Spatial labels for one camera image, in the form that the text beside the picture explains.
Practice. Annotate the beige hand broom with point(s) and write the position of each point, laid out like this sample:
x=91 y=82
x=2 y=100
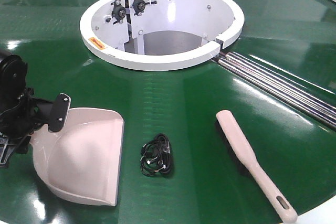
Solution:
x=241 y=150

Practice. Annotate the right black bearing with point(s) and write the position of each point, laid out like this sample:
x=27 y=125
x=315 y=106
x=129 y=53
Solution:
x=139 y=6

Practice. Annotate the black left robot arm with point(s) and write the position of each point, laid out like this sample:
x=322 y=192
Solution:
x=13 y=77

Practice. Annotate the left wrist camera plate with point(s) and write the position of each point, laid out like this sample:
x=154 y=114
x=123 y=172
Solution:
x=58 y=113

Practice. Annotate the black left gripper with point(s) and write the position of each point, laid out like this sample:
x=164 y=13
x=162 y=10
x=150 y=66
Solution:
x=19 y=121

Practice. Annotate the steel rollers near right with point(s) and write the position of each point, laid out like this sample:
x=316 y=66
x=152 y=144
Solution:
x=281 y=87

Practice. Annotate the beige plastic dustpan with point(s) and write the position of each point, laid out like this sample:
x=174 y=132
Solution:
x=81 y=163

